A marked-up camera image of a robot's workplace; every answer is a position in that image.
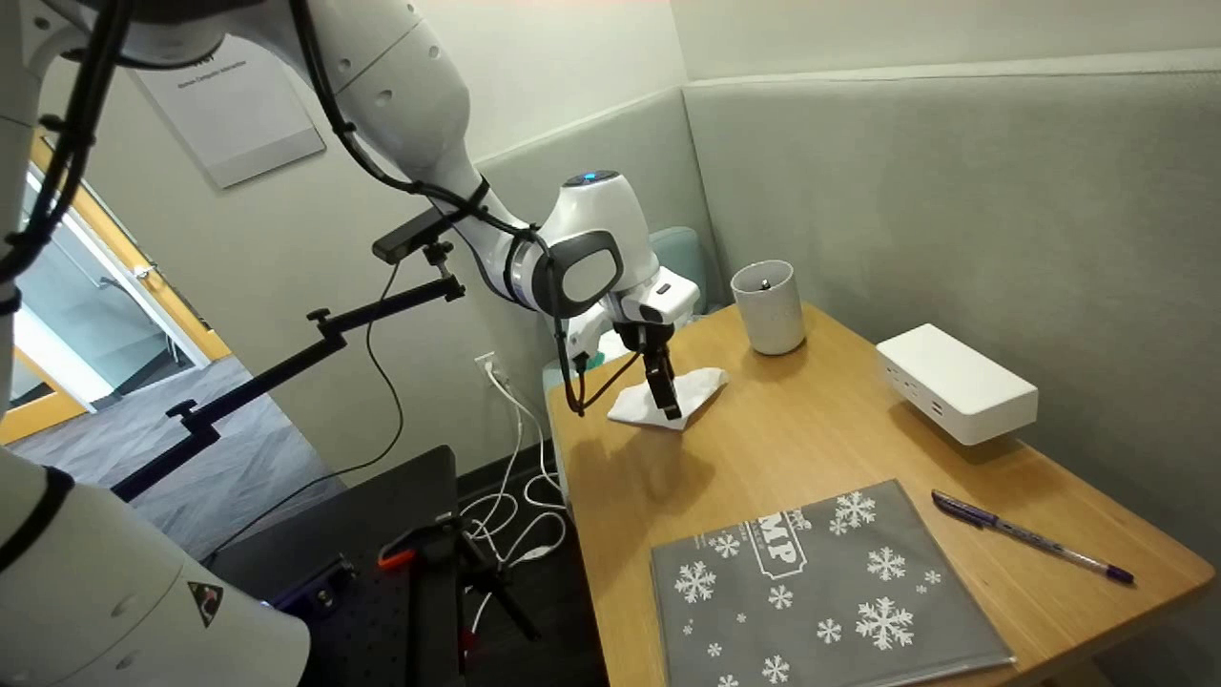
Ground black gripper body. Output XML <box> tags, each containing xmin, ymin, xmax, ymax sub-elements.
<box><xmin>618</xmin><ymin>317</ymin><xmax>681</xmax><ymax>373</ymax></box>

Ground white cloth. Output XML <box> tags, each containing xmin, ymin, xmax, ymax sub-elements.
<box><xmin>602</xmin><ymin>363</ymin><xmax>734</xmax><ymax>438</ymax></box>

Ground teal upholstered chair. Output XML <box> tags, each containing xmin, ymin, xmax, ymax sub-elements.
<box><xmin>540</xmin><ymin>225</ymin><xmax>710</xmax><ymax>400</ymax></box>

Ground grey cylindrical cup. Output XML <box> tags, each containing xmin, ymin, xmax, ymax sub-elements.
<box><xmin>725</xmin><ymin>257</ymin><xmax>808</xmax><ymax>359</ymax></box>

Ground black tripod stand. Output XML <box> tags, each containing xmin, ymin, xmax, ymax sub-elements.
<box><xmin>416</xmin><ymin>509</ymin><xmax>547</xmax><ymax>645</ymax></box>

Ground grey snowflake placemat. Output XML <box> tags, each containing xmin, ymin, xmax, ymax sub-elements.
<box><xmin>650</xmin><ymin>479</ymin><xmax>1018</xmax><ymax>687</ymax></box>

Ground white rectangular box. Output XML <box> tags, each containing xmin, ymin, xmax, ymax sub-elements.
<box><xmin>875</xmin><ymin>321</ymin><xmax>1043</xmax><ymax>452</ymax></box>

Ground black low platform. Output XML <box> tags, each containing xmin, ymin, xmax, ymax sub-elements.
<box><xmin>203</xmin><ymin>444</ymin><xmax>465</xmax><ymax>687</ymax></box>

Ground purple pen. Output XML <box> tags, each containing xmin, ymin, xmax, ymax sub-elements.
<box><xmin>929</xmin><ymin>489</ymin><xmax>1139</xmax><ymax>592</ymax></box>

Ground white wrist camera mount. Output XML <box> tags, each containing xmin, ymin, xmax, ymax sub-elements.
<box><xmin>629</xmin><ymin>266</ymin><xmax>704</xmax><ymax>332</ymax></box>

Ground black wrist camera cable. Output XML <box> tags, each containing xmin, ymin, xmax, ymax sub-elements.
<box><xmin>554</xmin><ymin>317</ymin><xmax>646</xmax><ymax>420</ymax></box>

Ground white power cables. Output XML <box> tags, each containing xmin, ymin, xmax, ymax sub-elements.
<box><xmin>453</xmin><ymin>359</ymin><xmax>574</xmax><ymax>577</ymax></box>

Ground black stereo camera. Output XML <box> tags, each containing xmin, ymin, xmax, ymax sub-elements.
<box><xmin>370</xmin><ymin>204</ymin><xmax>471</xmax><ymax>266</ymax></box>

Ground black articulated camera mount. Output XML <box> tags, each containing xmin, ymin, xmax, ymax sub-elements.
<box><xmin>107</xmin><ymin>241</ymin><xmax>471</xmax><ymax>503</ymax></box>

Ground thin black camera cable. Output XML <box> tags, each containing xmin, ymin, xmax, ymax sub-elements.
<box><xmin>203</xmin><ymin>260</ymin><xmax>411</xmax><ymax>566</ymax></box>

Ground orange handled clamp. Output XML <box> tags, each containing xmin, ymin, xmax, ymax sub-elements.
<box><xmin>376</xmin><ymin>542</ymin><xmax>428</xmax><ymax>577</ymax></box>

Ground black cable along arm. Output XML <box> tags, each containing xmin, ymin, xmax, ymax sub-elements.
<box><xmin>288</xmin><ymin>0</ymin><xmax>547</xmax><ymax>243</ymax></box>

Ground white wall poster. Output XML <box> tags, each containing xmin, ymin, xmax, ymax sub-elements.
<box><xmin>125</xmin><ymin>31</ymin><xmax>327</xmax><ymax>194</ymax></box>

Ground wooden window frame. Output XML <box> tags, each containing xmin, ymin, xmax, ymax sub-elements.
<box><xmin>0</xmin><ymin>126</ymin><xmax>241</xmax><ymax>452</ymax></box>

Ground thick black cable bundle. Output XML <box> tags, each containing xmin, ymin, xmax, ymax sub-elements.
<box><xmin>0</xmin><ymin>0</ymin><xmax>136</xmax><ymax>289</ymax></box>

